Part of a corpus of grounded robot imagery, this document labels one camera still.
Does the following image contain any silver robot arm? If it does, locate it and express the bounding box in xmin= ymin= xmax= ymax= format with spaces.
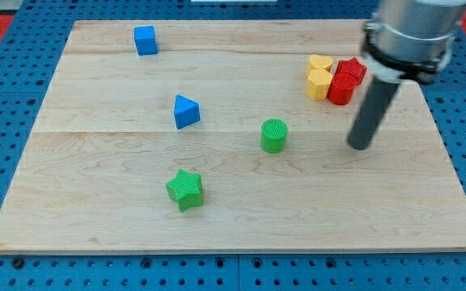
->
xmin=362 ymin=0 xmax=466 ymax=84

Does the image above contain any green star block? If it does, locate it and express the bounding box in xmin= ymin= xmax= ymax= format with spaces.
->
xmin=166 ymin=169 xmax=203 ymax=213

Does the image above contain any red star block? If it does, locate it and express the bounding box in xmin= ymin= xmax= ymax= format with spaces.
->
xmin=335 ymin=57 xmax=367 ymax=86

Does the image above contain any green cylinder block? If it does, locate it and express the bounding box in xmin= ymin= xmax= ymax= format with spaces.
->
xmin=260 ymin=119 xmax=288 ymax=154

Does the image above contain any blue triangle block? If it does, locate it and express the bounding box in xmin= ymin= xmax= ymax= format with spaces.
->
xmin=173 ymin=95 xmax=201 ymax=129

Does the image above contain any light wooden board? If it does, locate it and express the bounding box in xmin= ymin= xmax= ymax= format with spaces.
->
xmin=0 ymin=20 xmax=466 ymax=255

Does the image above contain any yellow hexagon block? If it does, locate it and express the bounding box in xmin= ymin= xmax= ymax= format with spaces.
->
xmin=305 ymin=69 xmax=333 ymax=100

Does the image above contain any yellow heart block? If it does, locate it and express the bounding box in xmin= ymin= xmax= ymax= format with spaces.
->
xmin=307 ymin=54 xmax=333 ymax=75

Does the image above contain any red cylinder block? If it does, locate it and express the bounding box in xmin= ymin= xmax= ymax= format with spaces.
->
xmin=328 ymin=73 xmax=357 ymax=105

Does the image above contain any blue cube block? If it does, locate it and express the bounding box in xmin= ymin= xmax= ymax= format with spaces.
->
xmin=133 ymin=26 xmax=158 ymax=56

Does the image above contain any dark grey pointer rod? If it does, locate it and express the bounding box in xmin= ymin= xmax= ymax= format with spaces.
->
xmin=346 ymin=77 xmax=400 ymax=150

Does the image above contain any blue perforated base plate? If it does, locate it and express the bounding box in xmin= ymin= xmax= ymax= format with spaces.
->
xmin=0 ymin=0 xmax=466 ymax=290

